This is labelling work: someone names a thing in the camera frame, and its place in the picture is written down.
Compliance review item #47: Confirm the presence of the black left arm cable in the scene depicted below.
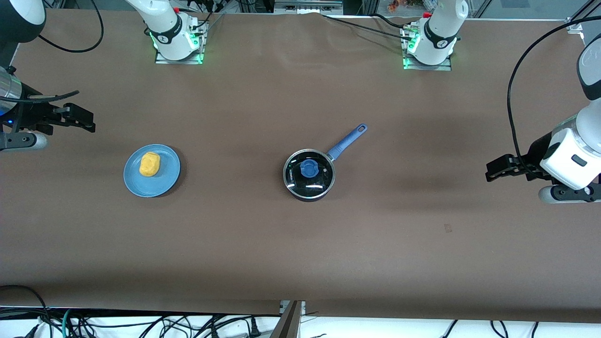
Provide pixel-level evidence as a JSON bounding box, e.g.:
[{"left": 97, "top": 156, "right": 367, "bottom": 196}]
[{"left": 506, "top": 16, "right": 601, "bottom": 179}]

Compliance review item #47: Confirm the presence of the glass lid with blue knob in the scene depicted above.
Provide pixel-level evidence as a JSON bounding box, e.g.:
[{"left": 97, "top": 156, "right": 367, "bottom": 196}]
[{"left": 284, "top": 149, "right": 336, "bottom": 198}]

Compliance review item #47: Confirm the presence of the black pot with blue handle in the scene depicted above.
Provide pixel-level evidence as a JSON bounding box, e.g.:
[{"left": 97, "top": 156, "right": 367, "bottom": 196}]
[{"left": 283, "top": 123, "right": 368, "bottom": 202}]

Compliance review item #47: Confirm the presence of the black cable on table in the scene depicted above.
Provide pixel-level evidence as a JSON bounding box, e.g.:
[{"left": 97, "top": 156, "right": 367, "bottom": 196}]
[{"left": 321, "top": 13, "right": 416, "bottom": 43}]

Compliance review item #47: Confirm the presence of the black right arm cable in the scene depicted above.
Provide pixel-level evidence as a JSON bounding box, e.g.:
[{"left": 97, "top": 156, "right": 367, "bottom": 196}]
[{"left": 38, "top": 0, "right": 104, "bottom": 53}]

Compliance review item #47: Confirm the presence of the metal frame post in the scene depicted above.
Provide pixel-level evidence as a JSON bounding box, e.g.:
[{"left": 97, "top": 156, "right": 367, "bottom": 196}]
[{"left": 270, "top": 300, "right": 307, "bottom": 338}]

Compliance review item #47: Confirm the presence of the grey metal box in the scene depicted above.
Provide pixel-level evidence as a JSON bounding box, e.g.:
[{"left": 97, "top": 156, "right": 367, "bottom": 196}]
[{"left": 275, "top": 0, "right": 344, "bottom": 15}]

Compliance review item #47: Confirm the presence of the black looped cable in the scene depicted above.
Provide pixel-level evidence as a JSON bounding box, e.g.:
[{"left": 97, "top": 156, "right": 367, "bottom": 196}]
[{"left": 0, "top": 284, "right": 53, "bottom": 338}]

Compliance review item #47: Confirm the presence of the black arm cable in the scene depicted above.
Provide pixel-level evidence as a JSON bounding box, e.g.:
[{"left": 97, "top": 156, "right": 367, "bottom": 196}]
[
  {"left": 38, "top": 0, "right": 104, "bottom": 53},
  {"left": 506, "top": 16, "right": 601, "bottom": 179}
]

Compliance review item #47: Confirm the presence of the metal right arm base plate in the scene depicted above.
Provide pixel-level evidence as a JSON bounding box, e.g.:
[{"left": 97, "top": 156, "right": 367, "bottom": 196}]
[{"left": 155, "top": 19, "right": 208, "bottom": 65}]

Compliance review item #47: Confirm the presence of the black cable with plug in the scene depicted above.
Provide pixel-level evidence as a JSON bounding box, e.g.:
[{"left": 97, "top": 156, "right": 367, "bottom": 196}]
[{"left": 207, "top": 315, "right": 262, "bottom": 338}]

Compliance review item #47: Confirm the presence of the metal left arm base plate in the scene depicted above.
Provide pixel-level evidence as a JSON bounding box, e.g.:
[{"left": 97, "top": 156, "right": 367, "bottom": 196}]
[{"left": 402, "top": 23, "right": 453, "bottom": 71}]

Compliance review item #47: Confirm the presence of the blue round plate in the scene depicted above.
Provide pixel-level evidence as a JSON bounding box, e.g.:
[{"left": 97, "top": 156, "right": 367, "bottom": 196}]
[{"left": 123, "top": 144, "right": 181, "bottom": 198}]

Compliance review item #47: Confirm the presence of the yellow potato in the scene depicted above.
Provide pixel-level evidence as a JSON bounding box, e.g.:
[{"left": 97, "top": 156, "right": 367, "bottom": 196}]
[{"left": 139, "top": 152, "right": 161, "bottom": 178}]

